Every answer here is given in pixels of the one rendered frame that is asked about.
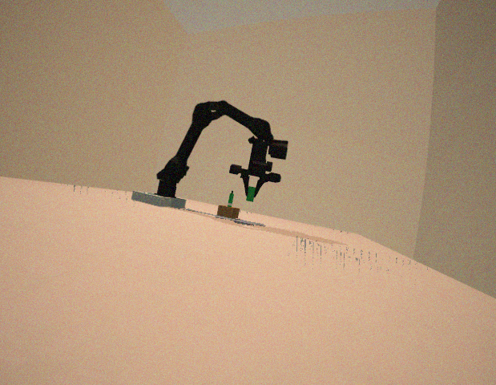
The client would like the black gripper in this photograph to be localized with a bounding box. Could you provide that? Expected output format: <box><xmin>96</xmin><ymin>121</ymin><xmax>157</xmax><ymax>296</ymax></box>
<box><xmin>229</xmin><ymin>153</ymin><xmax>281</xmax><ymax>197</ymax></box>

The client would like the brown square block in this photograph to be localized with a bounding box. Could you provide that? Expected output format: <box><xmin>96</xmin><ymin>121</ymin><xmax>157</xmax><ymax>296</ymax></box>
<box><xmin>217</xmin><ymin>205</ymin><xmax>240</xmax><ymax>218</ymax></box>

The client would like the dark green marker cap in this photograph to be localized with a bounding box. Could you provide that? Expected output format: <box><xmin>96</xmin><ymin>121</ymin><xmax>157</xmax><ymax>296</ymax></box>
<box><xmin>246</xmin><ymin>186</ymin><xmax>256</xmax><ymax>202</ymax></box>

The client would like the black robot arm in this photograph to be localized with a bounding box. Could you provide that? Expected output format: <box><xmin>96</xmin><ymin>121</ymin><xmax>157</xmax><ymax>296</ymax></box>
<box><xmin>154</xmin><ymin>100</ymin><xmax>288</xmax><ymax>198</ymax></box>

